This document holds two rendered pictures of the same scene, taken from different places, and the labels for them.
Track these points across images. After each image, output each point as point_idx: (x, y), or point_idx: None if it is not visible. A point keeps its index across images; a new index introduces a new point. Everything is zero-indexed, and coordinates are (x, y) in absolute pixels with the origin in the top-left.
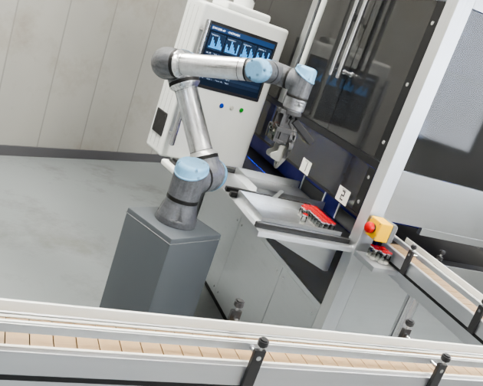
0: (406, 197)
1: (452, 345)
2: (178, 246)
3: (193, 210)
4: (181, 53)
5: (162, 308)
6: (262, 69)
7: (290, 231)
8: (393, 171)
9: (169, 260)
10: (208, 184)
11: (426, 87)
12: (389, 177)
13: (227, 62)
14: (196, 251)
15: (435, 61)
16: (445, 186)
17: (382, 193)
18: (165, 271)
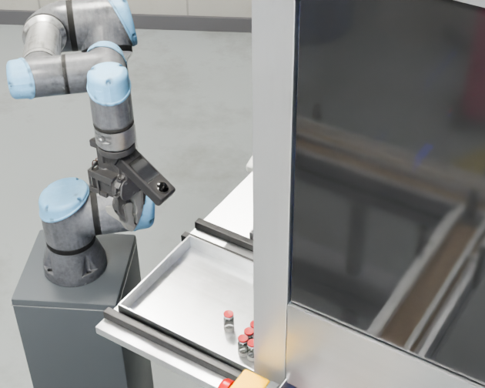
0: (319, 357)
1: None
2: (30, 310)
3: (69, 262)
4: (35, 22)
5: (55, 379)
6: (8, 82)
7: (155, 341)
8: (265, 299)
9: (25, 323)
10: (85, 226)
11: (261, 145)
12: (261, 308)
13: (22, 55)
14: (73, 320)
15: (255, 89)
16: (408, 364)
17: (262, 334)
18: (28, 336)
